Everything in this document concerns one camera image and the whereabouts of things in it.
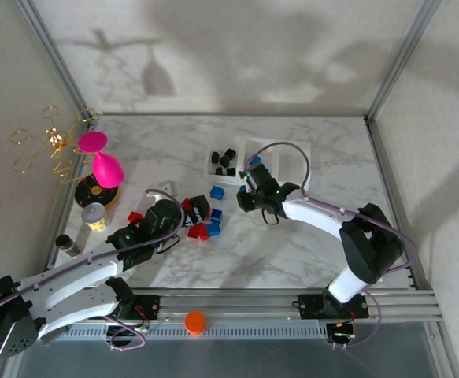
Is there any black round gold-rimmed base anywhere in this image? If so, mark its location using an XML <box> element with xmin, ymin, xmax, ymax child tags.
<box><xmin>73</xmin><ymin>175</ymin><xmax>122</xmax><ymax>210</ymax></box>

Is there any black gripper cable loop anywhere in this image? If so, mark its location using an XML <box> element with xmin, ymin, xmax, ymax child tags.
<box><xmin>261</xmin><ymin>207</ymin><xmax>282</xmax><ymax>226</ymax></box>
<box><xmin>156</xmin><ymin>234</ymin><xmax>181</xmax><ymax>254</ymax></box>

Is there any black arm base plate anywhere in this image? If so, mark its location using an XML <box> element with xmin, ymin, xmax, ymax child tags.
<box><xmin>296</xmin><ymin>293</ymin><xmax>371</xmax><ymax>321</ymax></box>
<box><xmin>126</xmin><ymin>295</ymin><xmax>162</xmax><ymax>321</ymax></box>

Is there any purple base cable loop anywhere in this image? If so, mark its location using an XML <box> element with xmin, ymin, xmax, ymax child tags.
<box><xmin>106</xmin><ymin>314</ymin><xmax>148</xmax><ymax>353</ymax></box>

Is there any white plastic container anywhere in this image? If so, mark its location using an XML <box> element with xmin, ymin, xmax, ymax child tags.
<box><xmin>239</xmin><ymin>136</ymin><xmax>279</xmax><ymax>186</ymax></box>
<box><xmin>274</xmin><ymin>139</ymin><xmax>313</xmax><ymax>187</ymax></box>
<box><xmin>205</xmin><ymin>135</ymin><xmax>242</xmax><ymax>185</ymax></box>

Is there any aluminium frame post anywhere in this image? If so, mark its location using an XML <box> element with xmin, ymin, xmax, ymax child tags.
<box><xmin>14</xmin><ymin>0</ymin><xmax>101</xmax><ymax>124</ymax></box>
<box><xmin>364</xmin><ymin>0</ymin><xmax>443</xmax><ymax>124</ymax></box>

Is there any gold wire stand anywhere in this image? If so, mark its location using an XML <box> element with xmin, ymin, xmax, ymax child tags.
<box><xmin>10</xmin><ymin>105</ymin><xmax>98</xmax><ymax>187</ymax></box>

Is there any aluminium mounting rail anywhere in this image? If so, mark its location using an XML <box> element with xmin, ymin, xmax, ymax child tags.
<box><xmin>128</xmin><ymin>287</ymin><xmax>439</xmax><ymax>326</ymax></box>

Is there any small black bottle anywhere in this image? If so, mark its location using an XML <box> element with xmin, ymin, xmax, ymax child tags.
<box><xmin>54</xmin><ymin>234</ymin><xmax>82</xmax><ymax>259</ymax></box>

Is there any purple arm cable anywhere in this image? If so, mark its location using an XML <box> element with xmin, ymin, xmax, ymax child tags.
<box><xmin>244</xmin><ymin>140</ymin><xmax>420</xmax><ymax>350</ymax></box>
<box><xmin>0</xmin><ymin>187</ymin><xmax>186</xmax><ymax>359</ymax></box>

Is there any grey slotted cable duct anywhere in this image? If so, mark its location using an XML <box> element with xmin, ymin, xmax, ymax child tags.
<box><xmin>61</xmin><ymin>322</ymin><xmax>331</xmax><ymax>341</ymax></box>

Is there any orange plastic cylinder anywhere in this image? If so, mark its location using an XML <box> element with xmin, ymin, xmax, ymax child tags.
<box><xmin>183</xmin><ymin>310</ymin><xmax>208</xmax><ymax>338</ymax></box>

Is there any yellow jar grey lid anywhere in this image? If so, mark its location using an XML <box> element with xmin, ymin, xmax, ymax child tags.
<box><xmin>80</xmin><ymin>202</ymin><xmax>109</xmax><ymax>234</ymax></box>

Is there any pink hourglass-shaped goblet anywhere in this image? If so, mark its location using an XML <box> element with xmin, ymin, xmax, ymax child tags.
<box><xmin>77</xmin><ymin>131</ymin><xmax>126</xmax><ymax>190</ymax></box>

